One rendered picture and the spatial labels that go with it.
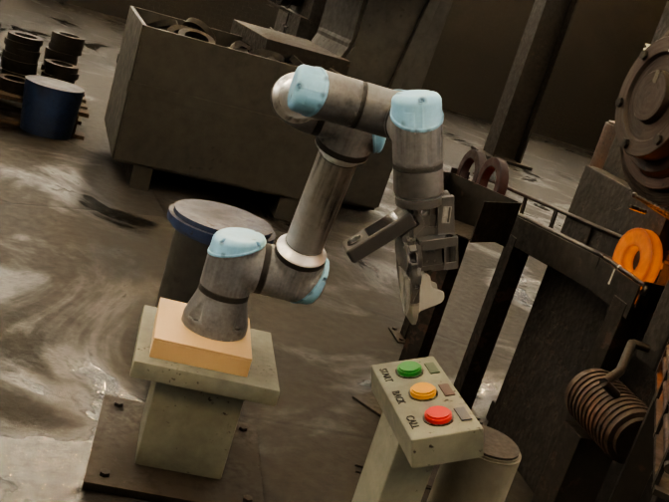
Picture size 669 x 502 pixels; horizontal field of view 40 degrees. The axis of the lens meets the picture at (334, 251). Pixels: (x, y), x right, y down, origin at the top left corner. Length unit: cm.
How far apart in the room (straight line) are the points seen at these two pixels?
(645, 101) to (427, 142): 98
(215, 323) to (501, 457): 77
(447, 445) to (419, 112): 48
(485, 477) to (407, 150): 55
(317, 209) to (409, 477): 68
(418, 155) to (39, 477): 115
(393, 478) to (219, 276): 74
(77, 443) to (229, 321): 47
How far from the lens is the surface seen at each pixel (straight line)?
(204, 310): 203
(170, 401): 207
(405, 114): 132
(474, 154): 325
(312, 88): 139
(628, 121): 229
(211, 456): 214
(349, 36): 495
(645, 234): 229
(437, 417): 135
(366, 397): 283
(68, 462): 216
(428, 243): 138
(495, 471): 153
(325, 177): 186
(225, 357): 199
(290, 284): 200
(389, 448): 144
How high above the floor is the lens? 114
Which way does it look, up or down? 16 degrees down
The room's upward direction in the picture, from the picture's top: 17 degrees clockwise
